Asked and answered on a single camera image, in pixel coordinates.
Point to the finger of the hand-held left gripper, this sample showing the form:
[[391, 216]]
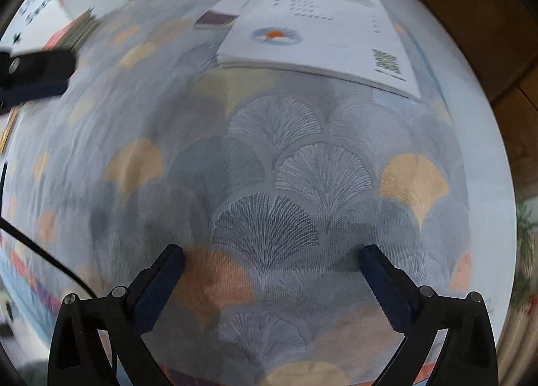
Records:
[[42, 69]]

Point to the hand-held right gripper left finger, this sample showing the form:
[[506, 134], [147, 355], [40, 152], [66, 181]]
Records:
[[162, 285]]

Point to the dark maroon book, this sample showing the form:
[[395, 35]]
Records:
[[214, 20]]

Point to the white book with QR code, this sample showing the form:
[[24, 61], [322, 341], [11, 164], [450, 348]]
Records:
[[328, 33]]

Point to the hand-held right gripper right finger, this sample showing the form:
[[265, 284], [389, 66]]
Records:
[[384, 285]]

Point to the pile of thin books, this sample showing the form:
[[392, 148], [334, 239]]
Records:
[[73, 31]]

